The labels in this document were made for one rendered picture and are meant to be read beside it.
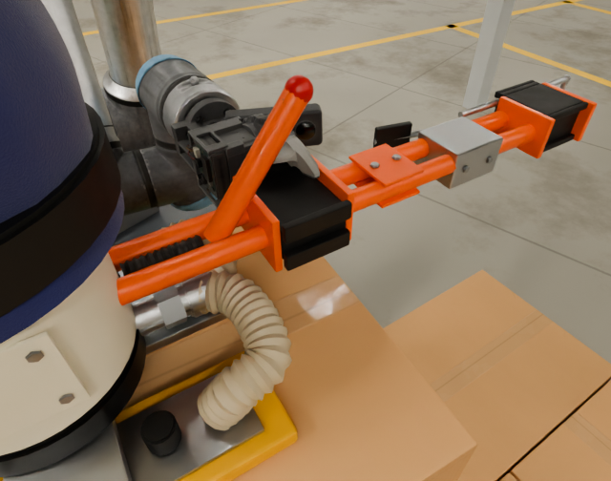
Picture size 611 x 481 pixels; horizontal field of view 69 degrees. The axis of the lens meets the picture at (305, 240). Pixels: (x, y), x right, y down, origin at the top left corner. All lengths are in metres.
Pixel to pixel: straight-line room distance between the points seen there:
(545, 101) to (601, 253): 1.95
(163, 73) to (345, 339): 0.41
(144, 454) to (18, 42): 0.31
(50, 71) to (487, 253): 2.15
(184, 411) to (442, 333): 0.86
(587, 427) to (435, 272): 1.12
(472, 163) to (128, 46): 0.71
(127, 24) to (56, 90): 0.72
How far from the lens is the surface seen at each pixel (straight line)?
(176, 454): 0.41
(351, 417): 0.44
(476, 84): 3.53
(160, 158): 0.69
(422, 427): 0.44
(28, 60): 0.25
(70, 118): 0.27
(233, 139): 0.48
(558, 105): 0.62
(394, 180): 0.44
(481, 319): 1.25
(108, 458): 0.40
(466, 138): 0.53
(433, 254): 2.20
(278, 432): 0.41
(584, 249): 2.52
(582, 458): 1.13
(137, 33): 0.99
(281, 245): 0.39
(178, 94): 0.59
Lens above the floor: 1.46
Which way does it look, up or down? 42 degrees down
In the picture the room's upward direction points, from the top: 1 degrees counter-clockwise
